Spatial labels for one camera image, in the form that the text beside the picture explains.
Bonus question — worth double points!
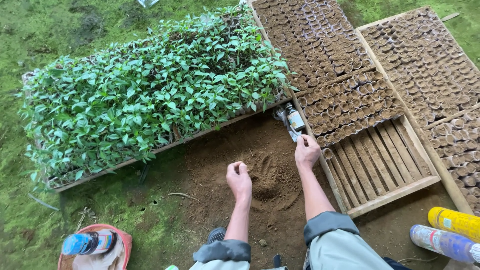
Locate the yellow spray can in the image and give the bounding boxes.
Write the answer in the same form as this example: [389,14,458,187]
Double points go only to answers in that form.
[428,206,480,244]

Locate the black shoe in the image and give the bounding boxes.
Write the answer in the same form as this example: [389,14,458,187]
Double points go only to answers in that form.
[206,227,227,245]

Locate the pink woven basket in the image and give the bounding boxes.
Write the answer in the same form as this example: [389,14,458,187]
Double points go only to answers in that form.
[57,224,133,270]

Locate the blue spray can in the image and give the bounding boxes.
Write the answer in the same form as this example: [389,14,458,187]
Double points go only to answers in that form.
[409,224,480,264]

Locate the person's right hand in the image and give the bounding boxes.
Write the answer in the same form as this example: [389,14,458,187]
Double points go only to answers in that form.
[294,134,322,172]

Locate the wooden seedling tray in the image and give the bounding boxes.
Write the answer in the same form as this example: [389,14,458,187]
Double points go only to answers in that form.
[52,97,294,193]

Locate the blue-capped dark bottle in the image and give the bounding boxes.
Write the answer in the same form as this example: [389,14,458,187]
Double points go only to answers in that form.
[61,230,118,256]

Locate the clear plastic bag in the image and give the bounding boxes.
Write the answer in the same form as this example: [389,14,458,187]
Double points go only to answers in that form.
[272,106,302,143]

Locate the person's left hand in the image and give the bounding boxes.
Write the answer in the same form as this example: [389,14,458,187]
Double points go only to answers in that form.
[226,161,253,202]

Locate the heap of loose brown soil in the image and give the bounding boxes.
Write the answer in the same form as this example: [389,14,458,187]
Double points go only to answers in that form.
[180,112,338,241]

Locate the slatted wooden tray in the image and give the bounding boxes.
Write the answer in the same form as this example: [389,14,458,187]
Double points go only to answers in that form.
[245,0,442,219]

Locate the rows of soil-filled plastic pots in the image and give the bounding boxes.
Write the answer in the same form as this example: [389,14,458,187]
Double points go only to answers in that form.
[250,0,406,161]
[360,8,480,215]

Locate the small brown glass bottle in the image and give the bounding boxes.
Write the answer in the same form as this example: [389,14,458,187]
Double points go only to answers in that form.
[284,103,306,132]

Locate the bed of green seedlings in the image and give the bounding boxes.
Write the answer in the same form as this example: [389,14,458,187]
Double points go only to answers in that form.
[17,4,299,188]

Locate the white cloth bag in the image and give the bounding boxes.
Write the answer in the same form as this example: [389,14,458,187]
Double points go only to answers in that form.
[72,238,125,270]

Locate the grey rolled jacket sleeve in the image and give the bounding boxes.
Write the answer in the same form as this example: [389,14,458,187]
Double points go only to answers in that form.
[303,211,361,248]
[193,239,252,264]

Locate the long wooden tray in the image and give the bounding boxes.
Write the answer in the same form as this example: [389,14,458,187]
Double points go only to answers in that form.
[355,5,480,217]

